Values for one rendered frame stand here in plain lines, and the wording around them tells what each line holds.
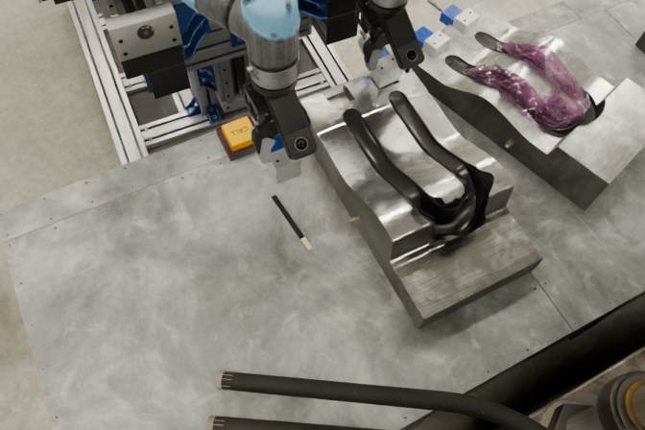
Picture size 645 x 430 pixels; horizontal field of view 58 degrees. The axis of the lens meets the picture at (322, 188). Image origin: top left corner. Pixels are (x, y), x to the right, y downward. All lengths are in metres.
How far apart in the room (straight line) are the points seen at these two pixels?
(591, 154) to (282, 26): 0.70
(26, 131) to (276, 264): 1.54
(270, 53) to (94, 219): 0.56
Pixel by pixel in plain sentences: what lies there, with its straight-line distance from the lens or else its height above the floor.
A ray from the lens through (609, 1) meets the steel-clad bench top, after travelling 1.75.
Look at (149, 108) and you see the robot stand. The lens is 2.12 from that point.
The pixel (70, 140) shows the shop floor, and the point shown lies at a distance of 2.39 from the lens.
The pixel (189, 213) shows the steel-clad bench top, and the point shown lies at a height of 0.80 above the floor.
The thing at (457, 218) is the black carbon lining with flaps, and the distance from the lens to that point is 1.12.
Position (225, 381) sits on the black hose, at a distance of 1.03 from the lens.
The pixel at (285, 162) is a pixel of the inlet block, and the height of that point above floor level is 0.96.
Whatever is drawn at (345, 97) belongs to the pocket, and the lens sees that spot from 1.25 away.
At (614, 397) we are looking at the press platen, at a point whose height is 1.04.
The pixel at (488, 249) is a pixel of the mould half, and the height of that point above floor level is 0.86.
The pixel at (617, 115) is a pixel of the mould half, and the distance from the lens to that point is 1.33.
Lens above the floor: 1.83
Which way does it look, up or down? 60 degrees down
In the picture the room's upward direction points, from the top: 4 degrees clockwise
